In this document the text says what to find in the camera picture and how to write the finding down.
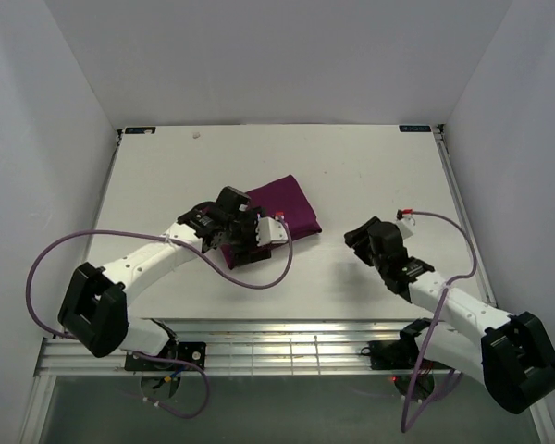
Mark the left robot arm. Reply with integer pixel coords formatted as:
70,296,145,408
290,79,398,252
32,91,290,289
57,187,283,358

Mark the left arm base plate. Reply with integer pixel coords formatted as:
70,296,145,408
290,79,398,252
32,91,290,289
123,341,207,373

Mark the right blue label sticker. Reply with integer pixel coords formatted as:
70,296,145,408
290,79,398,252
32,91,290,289
399,125,432,133

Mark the blue label sticker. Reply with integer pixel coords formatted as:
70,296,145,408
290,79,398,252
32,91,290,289
399,125,432,133
124,127,156,135

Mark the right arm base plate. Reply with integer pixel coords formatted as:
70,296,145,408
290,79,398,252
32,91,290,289
360,339,419,370

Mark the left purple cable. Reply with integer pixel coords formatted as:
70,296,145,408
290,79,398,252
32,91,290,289
26,213,293,420

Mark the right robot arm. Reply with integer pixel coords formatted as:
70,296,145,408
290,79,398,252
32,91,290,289
344,210,555,413

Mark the left blue label sticker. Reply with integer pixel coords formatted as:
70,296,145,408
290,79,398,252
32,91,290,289
124,127,156,135

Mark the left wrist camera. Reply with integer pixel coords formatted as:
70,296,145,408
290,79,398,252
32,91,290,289
255,216,288,247

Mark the purple cloth mat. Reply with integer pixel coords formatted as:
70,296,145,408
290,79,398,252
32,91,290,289
221,175,322,269

